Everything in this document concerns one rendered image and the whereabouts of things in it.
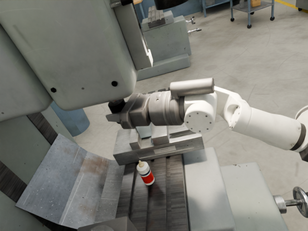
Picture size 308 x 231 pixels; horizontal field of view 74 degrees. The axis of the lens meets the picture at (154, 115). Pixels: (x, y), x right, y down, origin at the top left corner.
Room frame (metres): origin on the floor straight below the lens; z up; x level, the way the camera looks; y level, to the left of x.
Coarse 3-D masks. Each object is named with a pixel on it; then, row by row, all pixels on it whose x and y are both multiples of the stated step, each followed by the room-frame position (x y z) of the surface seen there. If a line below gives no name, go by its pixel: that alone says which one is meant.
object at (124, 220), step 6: (126, 216) 0.26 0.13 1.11; (102, 222) 0.27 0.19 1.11; (108, 222) 0.26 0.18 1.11; (114, 222) 0.26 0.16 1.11; (120, 222) 0.25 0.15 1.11; (126, 222) 0.25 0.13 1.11; (78, 228) 0.28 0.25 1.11; (84, 228) 0.27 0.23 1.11; (90, 228) 0.26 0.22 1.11; (96, 228) 0.25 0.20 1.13; (102, 228) 0.25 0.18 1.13; (108, 228) 0.24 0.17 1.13; (114, 228) 0.25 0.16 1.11; (120, 228) 0.24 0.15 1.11; (126, 228) 0.24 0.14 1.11; (132, 228) 0.25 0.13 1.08
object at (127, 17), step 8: (112, 0) 0.46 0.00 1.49; (120, 8) 0.46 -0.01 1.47; (128, 8) 0.45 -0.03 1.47; (120, 16) 0.46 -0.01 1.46; (128, 16) 0.45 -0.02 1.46; (136, 16) 0.47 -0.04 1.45; (120, 24) 0.46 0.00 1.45; (128, 24) 0.46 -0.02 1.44; (136, 24) 0.45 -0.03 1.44; (128, 32) 0.46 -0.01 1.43; (136, 32) 0.45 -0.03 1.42; (128, 40) 0.46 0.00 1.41; (136, 40) 0.45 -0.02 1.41; (144, 40) 0.47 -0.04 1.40; (128, 48) 0.46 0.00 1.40; (136, 48) 0.46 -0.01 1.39; (144, 48) 0.45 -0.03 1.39; (136, 56) 0.46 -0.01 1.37; (144, 56) 0.45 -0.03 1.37; (136, 64) 0.46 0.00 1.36; (144, 64) 0.45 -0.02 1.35; (152, 64) 0.46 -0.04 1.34
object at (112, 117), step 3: (108, 114) 0.49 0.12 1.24; (111, 114) 0.48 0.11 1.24; (114, 114) 0.47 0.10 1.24; (117, 114) 0.47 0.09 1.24; (108, 117) 0.48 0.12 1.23; (111, 117) 0.48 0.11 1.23; (114, 117) 0.47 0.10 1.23; (117, 117) 0.47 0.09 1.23; (108, 120) 0.49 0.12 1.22; (111, 120) 0.48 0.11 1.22; (114, 120) 0.48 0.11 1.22; (117, 120) 0.47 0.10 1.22
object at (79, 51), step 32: (0, 0) 0.42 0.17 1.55; (32, 0) 0.41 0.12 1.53; (64, 0) 0.39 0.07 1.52; (96, 0) 0.40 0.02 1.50; (32, 32) 0.41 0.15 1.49; (64, 32) 0.40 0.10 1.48; (96, 32) 0.39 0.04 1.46; (32, 64) 0.43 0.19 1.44; (64, 64) 0.41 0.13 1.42; (96, 64) 0.39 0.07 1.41; (128, 64) 0.42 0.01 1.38; (64, 96) 0.42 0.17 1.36; (96, 96) 0.40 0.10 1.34; (128, 96) 0.40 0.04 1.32
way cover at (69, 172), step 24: (72, 144) 0.73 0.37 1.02; (48, 168) 0.59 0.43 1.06; (72, 168) 0.62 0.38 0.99; (96, 168) 0.65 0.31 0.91; (120, 168) 0.65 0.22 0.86; (24, 192) 0.48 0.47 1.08; (48, 192) 0.50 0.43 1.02; (72, 192) 0.53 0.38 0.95; (96, 192) 0.54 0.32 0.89; (48, 216) 0.43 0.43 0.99; (72, 216) 0.45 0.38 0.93; (96, 216) 0.46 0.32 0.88
